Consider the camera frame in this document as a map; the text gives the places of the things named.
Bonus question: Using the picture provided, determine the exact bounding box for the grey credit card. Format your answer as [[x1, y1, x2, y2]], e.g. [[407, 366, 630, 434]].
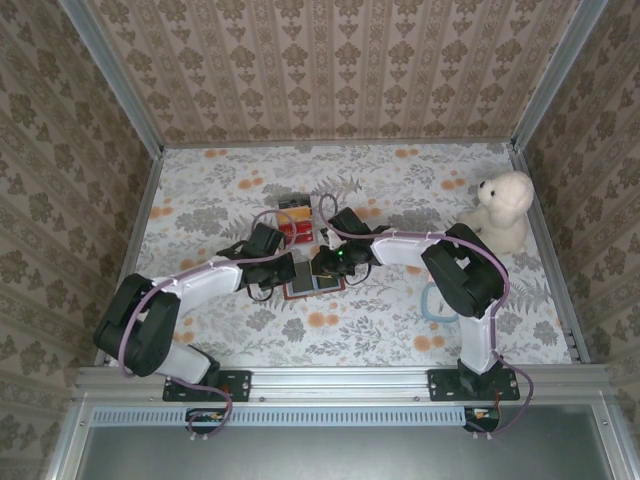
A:
[[293, 261, 315, 297]]

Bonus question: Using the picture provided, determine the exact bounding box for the brown leather card holder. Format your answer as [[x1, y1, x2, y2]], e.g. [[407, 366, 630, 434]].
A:
[[283, 259, 348, 301]]

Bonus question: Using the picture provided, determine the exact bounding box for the red yellow card box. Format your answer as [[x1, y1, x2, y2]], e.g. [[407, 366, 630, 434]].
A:
[[278, 223, 316, 245]]

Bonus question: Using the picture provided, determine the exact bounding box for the white plush bear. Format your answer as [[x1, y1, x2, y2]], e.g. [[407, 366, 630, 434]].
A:
[[457, 171, 535, 256]]

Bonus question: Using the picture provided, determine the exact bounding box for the black connector board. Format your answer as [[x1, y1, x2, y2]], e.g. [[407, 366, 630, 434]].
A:
[[185, 407, 226, 435], [463, 405, 501, 434]]

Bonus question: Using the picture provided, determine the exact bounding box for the grey metal panel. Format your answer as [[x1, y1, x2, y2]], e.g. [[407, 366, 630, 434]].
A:
[[47, 394, 640, 480]]

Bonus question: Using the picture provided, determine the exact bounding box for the right gripper thin black cable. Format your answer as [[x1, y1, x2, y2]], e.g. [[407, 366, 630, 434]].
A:
[[347, 262, 375, 286]]

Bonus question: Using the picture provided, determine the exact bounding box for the aluminium table back rail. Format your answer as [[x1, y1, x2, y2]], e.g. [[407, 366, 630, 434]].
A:
[[160, 141, 516, 150]]

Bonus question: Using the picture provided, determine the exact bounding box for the aluminium mounting rail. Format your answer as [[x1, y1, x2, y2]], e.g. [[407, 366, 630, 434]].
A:
[[74, 364, 614, 405]]

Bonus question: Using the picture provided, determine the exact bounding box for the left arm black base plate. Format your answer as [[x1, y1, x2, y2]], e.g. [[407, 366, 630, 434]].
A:
[[162, 368, 253, 403]]

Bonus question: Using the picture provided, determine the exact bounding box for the aluminium table side rail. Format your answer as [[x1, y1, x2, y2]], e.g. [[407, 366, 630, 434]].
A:
[[93, 149, 165, 366], [509, 144, 592, 365]]

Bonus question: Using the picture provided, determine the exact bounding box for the grey slotted cable duct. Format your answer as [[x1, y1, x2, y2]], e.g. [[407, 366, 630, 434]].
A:
[[92, 405, 474, 427]]

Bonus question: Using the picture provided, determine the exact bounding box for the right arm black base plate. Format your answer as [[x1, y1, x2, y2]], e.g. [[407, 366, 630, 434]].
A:
[[427, 368, 521, 403]]

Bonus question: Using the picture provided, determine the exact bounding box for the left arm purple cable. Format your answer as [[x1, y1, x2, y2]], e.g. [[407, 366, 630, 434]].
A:
[[119, 208, 300, 442]]

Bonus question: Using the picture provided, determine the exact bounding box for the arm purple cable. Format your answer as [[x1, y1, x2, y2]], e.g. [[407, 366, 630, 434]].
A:
[[318, 193, 534, 442], [119, 208, 300, 442]]

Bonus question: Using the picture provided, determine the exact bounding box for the aluminium frame post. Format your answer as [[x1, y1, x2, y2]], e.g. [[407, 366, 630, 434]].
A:
[[59, 0, 166, 156], [510, 0, 611, 151]]

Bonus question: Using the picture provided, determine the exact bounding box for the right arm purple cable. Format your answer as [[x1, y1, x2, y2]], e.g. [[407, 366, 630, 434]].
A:
[[318, 193, 534, 442]]

